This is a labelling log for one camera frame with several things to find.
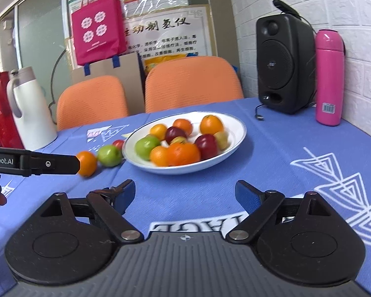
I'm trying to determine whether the large orange back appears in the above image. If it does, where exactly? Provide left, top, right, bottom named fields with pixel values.
left=76, top=151, right=98, bottom=178

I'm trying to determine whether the green apple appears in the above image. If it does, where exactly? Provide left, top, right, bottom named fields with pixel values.
left=97, top=145, right=122, bottom=168
left=135, top=135, right=161, bottom=161

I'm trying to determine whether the small red apple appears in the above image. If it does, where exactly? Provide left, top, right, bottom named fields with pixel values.
left=112, top=140, right=124, bottom=150

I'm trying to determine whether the small orange front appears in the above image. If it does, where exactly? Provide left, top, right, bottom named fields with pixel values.
left=149, top=146, right=169, bottom=167

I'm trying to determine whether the brown longan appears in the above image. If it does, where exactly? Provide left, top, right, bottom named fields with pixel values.
left=214, top=131, right=229, bottom=151

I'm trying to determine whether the dark red plum back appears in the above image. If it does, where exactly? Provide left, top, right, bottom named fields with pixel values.
left=194, top=134, right=218, bottom=160

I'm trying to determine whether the dark red plum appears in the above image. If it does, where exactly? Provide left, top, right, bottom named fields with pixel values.
left=194, top=134, right=218, bottom=160
left=165, top=126, right=187, bottom=145

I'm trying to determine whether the small yellow-orange citrus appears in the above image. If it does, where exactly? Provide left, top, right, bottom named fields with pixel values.
left=149, top=124, right=167, bottom=142

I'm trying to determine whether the mandarin with stem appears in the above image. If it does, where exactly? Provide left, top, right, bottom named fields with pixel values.
left=167, top=143, right=201, bottom=166

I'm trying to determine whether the dark red plum front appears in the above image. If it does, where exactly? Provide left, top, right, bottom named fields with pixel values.
left=165, top=126, right=187, bottom=145

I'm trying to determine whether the yellow-brown small fruit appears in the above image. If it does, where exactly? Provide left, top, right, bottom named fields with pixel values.
left=170, top=136, right=187, bottom=145

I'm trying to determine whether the mandarin orange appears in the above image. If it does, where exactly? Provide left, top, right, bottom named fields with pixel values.
left=173, top=119, right=193, bottom=136

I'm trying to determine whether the red thermos jug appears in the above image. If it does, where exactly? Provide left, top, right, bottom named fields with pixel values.
left=0, top=72, right=24, bottom=149

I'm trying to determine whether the white thermos jug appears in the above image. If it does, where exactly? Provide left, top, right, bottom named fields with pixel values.
left=6, top=66, right=57, bottom=151

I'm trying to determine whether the blue patterned tablecloth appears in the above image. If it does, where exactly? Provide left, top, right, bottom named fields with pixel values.
left=0, top=99, right=371, bottom=296

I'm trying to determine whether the white oval plate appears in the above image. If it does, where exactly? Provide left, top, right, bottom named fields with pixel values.
left=122, top=111, right=247, bottom=175

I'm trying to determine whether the left orange chair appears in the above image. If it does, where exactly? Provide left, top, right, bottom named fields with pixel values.
left=57, top=75, right=129, bottom=131

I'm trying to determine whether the orange chair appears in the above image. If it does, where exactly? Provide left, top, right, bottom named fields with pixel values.
left=145, top=56, right=244, bottom=113
left=57, top=75, right=129, bottom=131

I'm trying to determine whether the right orange chair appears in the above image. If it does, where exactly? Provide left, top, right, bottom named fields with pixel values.
left=145, top=56, right=244, bottom=113

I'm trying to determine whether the yellow snack bag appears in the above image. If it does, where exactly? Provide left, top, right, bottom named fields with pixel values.
left=144, top=54, right=187, bottom=75

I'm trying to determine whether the magenta tote bag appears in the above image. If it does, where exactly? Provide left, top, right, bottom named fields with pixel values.
left=71, top=0, right=126, bottom=66

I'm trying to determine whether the black speaker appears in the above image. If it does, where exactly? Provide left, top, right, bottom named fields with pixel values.
left=256, top=0, right=316, bottom=114

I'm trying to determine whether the pink water bottle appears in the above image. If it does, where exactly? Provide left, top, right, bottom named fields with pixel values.
left=315, top=29, right=346, bottom=126

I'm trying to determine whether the white chinese text poster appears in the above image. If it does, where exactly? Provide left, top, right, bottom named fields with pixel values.
left=66, top=5, right=216, bottom=68

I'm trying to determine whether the black speaker cable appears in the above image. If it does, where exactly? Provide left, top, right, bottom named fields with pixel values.
left=255, top=103, right=268, bottom=121

